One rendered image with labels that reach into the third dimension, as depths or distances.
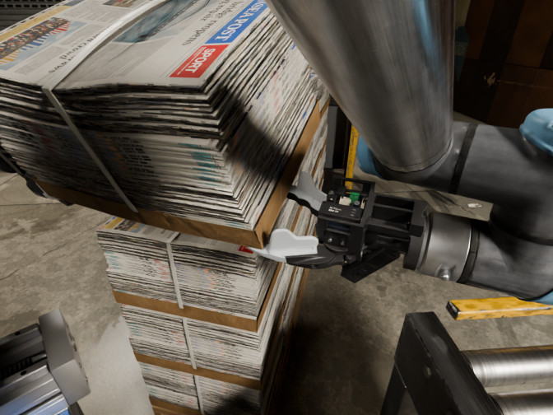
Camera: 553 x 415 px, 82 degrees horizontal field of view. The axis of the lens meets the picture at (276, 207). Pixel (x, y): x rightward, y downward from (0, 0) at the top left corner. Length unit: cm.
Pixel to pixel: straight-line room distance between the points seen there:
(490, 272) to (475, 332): 143
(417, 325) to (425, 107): 43
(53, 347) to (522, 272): 65
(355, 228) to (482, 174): 13
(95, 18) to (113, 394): 130
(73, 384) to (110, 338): 107
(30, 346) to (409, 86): 67
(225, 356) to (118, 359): 80
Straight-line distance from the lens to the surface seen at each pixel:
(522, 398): 57
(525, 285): 41
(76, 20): 56
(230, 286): 71
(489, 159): 36
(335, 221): 36
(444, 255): 38
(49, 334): 68
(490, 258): 39
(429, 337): 58
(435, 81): 21
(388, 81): 18
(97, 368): 164
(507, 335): 188
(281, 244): 40
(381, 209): 38
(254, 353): 86
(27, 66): 47
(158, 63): 34
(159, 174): 39
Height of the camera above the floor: 122
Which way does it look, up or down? 29 degrees down
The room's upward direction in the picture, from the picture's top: straight up
